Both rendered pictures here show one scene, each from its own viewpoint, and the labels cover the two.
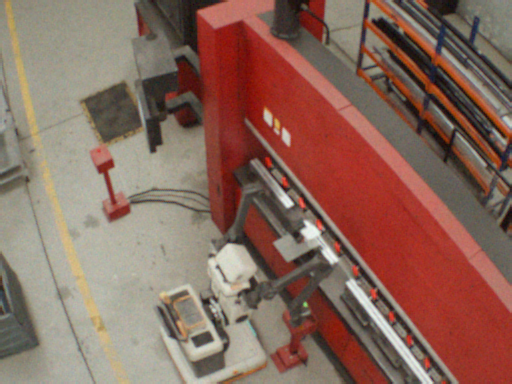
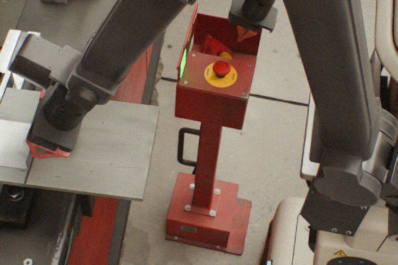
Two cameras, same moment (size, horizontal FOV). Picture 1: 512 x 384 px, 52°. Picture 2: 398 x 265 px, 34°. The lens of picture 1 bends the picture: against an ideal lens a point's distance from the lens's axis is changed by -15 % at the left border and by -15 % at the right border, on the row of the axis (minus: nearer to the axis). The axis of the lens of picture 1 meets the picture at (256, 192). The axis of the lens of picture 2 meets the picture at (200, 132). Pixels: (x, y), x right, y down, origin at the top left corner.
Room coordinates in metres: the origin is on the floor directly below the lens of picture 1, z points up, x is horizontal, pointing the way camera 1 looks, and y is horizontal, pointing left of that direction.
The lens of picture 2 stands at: (2.56, 0.21, 1.87)
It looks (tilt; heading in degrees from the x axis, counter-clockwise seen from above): 55 degrees down; 214
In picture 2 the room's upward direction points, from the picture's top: 6 degrees clockwise
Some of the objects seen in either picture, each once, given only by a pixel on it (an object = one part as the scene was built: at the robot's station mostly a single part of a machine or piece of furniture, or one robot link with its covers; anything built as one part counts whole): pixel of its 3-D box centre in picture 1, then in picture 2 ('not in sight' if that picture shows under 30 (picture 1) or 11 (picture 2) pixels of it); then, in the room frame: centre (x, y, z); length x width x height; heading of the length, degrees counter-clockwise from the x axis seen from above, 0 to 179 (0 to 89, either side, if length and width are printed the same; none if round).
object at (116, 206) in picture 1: (108, 182); not in sight; (3.16, 1.30, 0.41); 0.25 x 0.20 x 0.83; 122
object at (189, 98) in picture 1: (188, 114); not in sight; (3.24, 0.52, 1.18); 0.40 x 0.24 x 0.07; 32
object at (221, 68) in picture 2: not in sight; (221, 71); (1.77, -0.28, 0.79); 0.04 x 0.04 x 0.04
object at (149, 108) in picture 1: (149, 114); not in sight; (3.00, 0.77, 1.42); 0.45 x 0.12 x 0.36; 19
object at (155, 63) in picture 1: (158, 96); not in sight; (3.08, 0.71, 1.53); 0.51 x 0.25 x 0.85; 19
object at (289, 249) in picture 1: (296, 243); (71, 141); (2.20, -0.28, 1.00); 0.26 x 0.18 x 0.01; 122
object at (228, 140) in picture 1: (261, 119); not in sight; (3.20, -0.03, 1.15); 0.85 x 0.25 x 2.30; 122
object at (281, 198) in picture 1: (271, 186); not in sight; (2.75, -0.11, 0.92); 0.50 x 0.06 x 0.10; 32
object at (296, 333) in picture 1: (299, 319); (219, 67); (1.73, -0.31, 0.75); 0.20 x 0.16 x 0.18; 27
